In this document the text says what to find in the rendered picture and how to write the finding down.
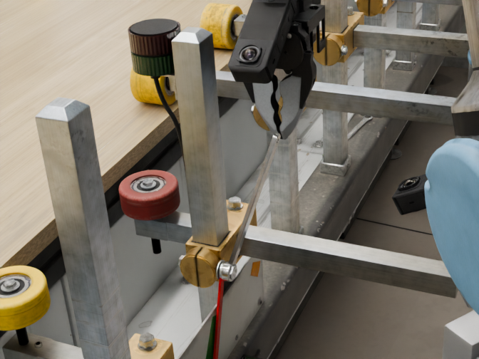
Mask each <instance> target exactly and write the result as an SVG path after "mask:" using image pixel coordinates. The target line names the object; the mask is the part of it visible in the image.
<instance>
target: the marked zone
mask: <svg viewBox="0 0 479 359"><path fill-rule="evenodd" d="M216 316H217V315H215V316H213V317H212V323H211V329H210V337H209V342H208V347H207V355H206V359H213V353H214V343H215V325H216Z"/></svg>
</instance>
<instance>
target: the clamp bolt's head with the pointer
mask: <svg viewBox="0 0 479 359"><path fill-rule="evenodd" d="M224 263H225V260H221V261H220V262H219V264H218V265H217V270H216V276H217V278H218V279H219V288H218V298H217V316H216V325H215V343H214V353H213V359H218V353H219V344H220V326H221V317H222V299H223V290H224V281H223V280H222V277H221V272H222V266H223V264H224ZM236 275H237V265H235V264H234V265H233V266H232V268H231V270H230V279H231V280H232V279H234V278H235V277H236Z"/></svg>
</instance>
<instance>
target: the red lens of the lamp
mask: <svg viewBox="0 0 479 359"><path fill-rule="evenodd" d="M173 21H175V20H173ZM176 22H177V21H176ZM177 23H178V25H177V26H178V28H177V29H175V30H174V31H173V32H170V33H166V34H163V35H157V36H139V35H136V34H133V33H131V32H130V27H131V26H132V25H131V26H130V27H129V28H128V38H129V43H130V50H131V51H132V52H133V53H136V54H139V55H144V56H156V55H163V54H166V53H171V52H172V40H173V39H174V37H176V35H178V34H179V33H180V32H181V28H180V23H179V22H177Z"/></svg>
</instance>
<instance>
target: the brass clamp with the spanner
mask: <svg viewBox="0 0 479 359"><path fill-rule="evenodd" d="M226 201H227V205H228V201H229V200H226ZM241 203H242V205H243V207H242V208H241V210H238V211H230V210H229V209H228V208H227V218H228V227H229V232H228V234H227V235H226V236H225V238H224V239H223V240H222V241H221V242H220V244H219V245H218V246H214V245H210V244H203V243H200V242H196V241H193V240H192V236H191V237H190V239H189V240H188V241H187V243H186V244H185V248H186V255H184V256H183V255H182V256H181V257H180V258H179V261H178V265H179V266H180V270H181V273H182V275H183V276H184V278H185V279H186V280H187V281H188V282H189V283H191V284H192V285H193V286H196V287H200V288H208V287H210V286H211V285H213V283H214V282H216V281H219V279H218V278H217V276H216V270H217V265H218V264H219V262H220V261H221V260H225V261H229V260H230V257H231V254H232V250H233V248H234V245H235V242H236V240H237V236H238V234H239V231H240V227H241V225H242V222H243V219H244V216H245V213H246V211H247V208H248V205H249V204H248V203H243V202H241ZM249 225H252V226H256V227H257V211H256V208H255V211H254V214H253V216H252V220H251V222H250V224H249ZM241 258H242V255H238V257H237V260H236V264H237V262H238V261H239V260H240V259H241Z"/></svg>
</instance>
